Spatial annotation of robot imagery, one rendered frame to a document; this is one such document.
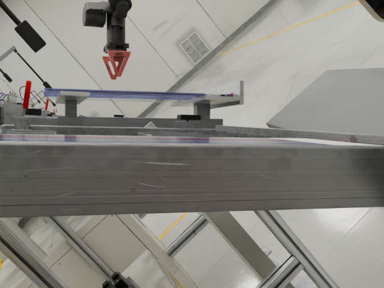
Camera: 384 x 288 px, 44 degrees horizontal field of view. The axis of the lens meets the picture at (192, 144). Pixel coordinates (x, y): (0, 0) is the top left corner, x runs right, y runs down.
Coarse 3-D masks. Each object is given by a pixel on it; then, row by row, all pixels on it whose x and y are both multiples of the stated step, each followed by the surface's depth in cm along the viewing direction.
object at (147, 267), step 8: (144, 256) 111; (152, 256) 108; (136, 264) 110; (144, 264) 107; (152, 264) 104; (160, 264) 109; (128, 272) 110; (136, 272) 106; (144, 272) 103; (152, 272) 100; (160, 272) 97; (168, 272) 108; (136, 280) 103; (144, 280) 100; (152, 280) 97; (160, 280) 94; (168, 280) 92; (176, 280) 107
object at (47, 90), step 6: (48, 90) 118; (54, 90) 118; (60, 90) 118; (66, 90) 119; (72, 90) 119; (78, 90) 120; (84, 90) 120; (90, 90) 121; (96, 90) 121; (102, 90) 122; (108, 90) 122; (114, 90) 123; (120, 90) 123; (162, 96) 127; (168, 96) 127; (174, 96) 128; (180, 96) 128; (186, 96) 129; (192, 96) 129; (198, 96) 130; (228, 96) 133
